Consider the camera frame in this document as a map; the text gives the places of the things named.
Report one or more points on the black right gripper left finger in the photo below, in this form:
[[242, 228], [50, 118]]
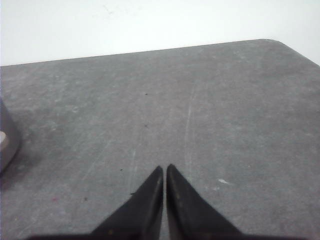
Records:
[[140, 217]]

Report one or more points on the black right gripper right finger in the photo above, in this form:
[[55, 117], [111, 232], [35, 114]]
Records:
[[190, 217]]

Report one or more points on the stainless steel steamer pot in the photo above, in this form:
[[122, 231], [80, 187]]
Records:
[[10, 137]]

